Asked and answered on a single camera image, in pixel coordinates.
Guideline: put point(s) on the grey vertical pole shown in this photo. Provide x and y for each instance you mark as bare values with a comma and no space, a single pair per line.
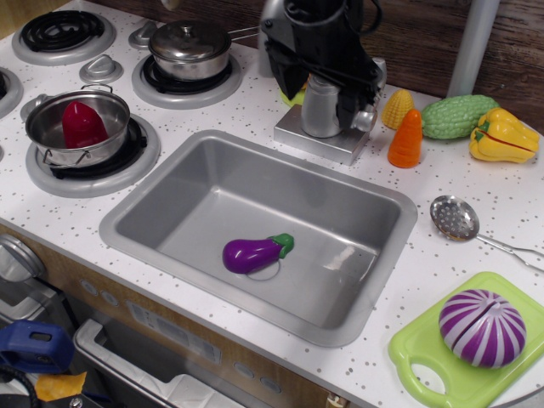
480,20

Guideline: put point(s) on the green toy bitter gourd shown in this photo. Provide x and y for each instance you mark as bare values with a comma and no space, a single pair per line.
455,117

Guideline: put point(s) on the grey stove knob upper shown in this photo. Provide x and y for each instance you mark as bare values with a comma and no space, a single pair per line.
140,38

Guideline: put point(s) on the red toy pepper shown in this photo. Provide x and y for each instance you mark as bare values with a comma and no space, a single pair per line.
82,126

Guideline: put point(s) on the grey round front knob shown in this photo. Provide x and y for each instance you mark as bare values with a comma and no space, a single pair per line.
18,262

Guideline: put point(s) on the grey plastic sink basin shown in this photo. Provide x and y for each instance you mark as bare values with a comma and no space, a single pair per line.
215,188

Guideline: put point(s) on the steel slotted spoon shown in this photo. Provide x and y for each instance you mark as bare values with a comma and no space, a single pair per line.
458,221

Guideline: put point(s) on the yellow toy bell pepper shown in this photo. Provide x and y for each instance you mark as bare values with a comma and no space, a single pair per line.
501,137

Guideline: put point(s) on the steel pot with lid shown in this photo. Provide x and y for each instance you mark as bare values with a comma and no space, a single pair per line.
194,50

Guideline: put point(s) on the orange toy carrot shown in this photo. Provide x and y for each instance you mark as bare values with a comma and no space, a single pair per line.
406,147

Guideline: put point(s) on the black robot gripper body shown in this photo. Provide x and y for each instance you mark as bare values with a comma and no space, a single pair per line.
325,36

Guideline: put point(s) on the back right stove burner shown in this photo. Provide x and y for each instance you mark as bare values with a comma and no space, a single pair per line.
154,87

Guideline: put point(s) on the front right stove burner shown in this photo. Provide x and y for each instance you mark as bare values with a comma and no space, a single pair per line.
132,162

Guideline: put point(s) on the purple striped toy onion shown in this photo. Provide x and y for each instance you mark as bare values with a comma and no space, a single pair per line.
482,328

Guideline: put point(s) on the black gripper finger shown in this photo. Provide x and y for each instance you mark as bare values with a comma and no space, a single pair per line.
287,69
356,107

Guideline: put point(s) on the small green plate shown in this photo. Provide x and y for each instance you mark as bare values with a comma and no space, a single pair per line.
296,100

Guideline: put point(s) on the far left stove burner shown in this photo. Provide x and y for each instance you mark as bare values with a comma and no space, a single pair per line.
11,92

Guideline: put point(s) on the open steel pot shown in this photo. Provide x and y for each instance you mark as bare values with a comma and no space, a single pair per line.
44,127

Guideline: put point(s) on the yellow tape piece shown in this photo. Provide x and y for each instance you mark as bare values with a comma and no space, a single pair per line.
50,387

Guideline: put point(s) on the green plastic cutting board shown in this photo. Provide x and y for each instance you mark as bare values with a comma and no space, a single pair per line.
420,343

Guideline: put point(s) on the grey stove knob middle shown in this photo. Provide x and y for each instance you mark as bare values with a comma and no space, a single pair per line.
102,69

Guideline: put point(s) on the blue clamp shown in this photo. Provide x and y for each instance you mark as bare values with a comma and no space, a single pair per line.
36,347

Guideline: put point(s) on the back left stove burner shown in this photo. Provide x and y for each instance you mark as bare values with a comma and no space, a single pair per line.
62,38

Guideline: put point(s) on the stove burner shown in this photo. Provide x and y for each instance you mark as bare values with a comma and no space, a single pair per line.
132,162
62,38
11,92
154,87

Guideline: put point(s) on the silver toy faucet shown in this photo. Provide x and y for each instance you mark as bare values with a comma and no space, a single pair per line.
313,126

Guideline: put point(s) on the silver oven door handle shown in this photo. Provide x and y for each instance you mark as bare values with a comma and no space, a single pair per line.
184,389

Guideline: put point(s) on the yellow toy corn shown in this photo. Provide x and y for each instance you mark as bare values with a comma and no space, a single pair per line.
398,105

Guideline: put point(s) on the purple toy eggplant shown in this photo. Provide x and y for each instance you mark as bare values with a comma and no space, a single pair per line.
243,256

